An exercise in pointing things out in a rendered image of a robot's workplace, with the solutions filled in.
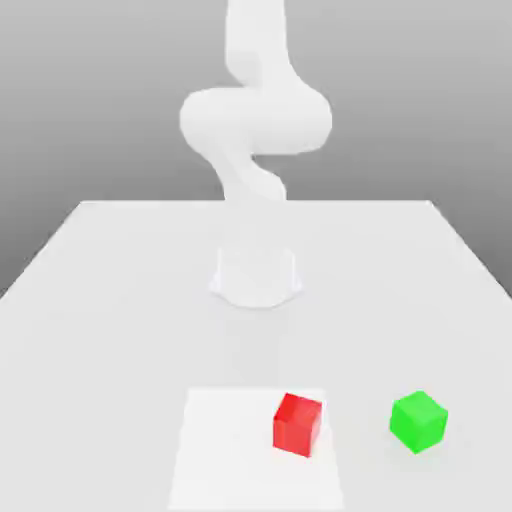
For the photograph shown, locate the small red cube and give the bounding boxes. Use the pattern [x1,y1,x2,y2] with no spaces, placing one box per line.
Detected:
[272,392,324,459]

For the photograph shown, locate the small green cube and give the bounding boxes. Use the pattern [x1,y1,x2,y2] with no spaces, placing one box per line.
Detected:
[388,390,450,456]

